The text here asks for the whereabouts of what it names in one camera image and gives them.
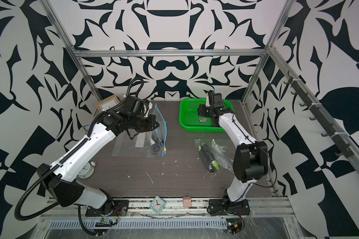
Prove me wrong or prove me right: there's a white perforated cable duct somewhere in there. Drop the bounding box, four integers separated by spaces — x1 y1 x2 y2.
47 217 228 230

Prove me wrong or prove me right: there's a white twin-bell alarm clock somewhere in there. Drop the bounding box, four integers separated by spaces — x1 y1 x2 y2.
78 161 96 179

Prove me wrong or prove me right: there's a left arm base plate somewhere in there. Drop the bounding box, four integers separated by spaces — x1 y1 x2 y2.
85 200 129 217

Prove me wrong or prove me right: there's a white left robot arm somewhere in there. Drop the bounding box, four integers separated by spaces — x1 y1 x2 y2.
37 110 160 214

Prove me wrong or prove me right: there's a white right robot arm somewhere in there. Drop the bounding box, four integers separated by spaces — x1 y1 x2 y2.
197 104 268 203

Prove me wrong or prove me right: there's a small pink block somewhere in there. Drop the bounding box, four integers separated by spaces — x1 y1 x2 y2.
183 196 192 208

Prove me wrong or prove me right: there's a mint square clock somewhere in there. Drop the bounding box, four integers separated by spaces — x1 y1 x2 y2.
149 196 166 215

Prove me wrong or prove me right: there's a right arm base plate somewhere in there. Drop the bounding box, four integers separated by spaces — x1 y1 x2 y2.
206 197 250 216

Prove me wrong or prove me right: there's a black wall hook rail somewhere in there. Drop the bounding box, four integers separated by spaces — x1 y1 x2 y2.
286 75 354 158

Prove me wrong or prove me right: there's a small green circuit board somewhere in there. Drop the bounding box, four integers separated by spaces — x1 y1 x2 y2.
99 217 118 227

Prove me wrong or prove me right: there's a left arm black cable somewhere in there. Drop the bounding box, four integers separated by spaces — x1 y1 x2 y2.
14 77 146 237

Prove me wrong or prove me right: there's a lifted clear zip-top bag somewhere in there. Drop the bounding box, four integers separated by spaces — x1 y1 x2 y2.
193 138 236 179

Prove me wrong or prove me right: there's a black eggplant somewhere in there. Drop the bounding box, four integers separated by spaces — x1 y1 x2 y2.
198 144 219 172
150 135 162 156
198 144 214 172

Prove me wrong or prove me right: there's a gold framed plant picture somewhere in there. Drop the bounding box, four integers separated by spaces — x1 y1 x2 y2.
95 95 120 112

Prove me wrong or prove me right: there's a green plastic basket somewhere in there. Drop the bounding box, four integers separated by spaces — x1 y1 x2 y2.
179 98 233 132

